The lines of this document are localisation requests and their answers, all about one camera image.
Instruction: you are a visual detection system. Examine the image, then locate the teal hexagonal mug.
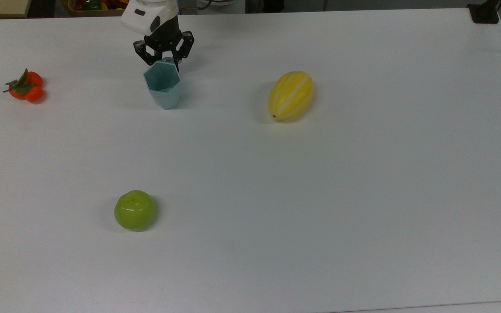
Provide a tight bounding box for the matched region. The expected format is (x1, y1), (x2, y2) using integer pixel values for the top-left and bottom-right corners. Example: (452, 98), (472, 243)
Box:
(143, 57), (183, 111)

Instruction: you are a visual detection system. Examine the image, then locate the green toy apple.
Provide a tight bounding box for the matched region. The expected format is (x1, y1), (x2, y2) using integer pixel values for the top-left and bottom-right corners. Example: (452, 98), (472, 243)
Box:
(114, 190), (157, 231)

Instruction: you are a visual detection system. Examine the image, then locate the box of toy fruit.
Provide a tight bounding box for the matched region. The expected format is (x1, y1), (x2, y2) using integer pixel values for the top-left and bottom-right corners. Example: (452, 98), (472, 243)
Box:
(61, 0), (126, 17)

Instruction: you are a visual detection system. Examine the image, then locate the orange tangerine cluster with leaves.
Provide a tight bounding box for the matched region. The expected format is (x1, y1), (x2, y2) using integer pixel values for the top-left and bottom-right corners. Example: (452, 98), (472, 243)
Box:
(3, 68), (45, 103)

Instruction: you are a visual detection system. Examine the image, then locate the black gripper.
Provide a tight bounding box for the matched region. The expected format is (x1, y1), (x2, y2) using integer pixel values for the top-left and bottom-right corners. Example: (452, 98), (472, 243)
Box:
(133, 13), (196, 73)

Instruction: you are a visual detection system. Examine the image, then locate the yellow striped toy melon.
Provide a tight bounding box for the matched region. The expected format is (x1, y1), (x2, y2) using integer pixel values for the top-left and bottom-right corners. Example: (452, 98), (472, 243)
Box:
(268, 71), (315, 122)

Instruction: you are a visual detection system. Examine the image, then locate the black table clamp mount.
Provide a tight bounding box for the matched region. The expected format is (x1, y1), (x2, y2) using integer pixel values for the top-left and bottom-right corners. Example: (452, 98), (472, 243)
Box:
(468, 0), (501, 24)

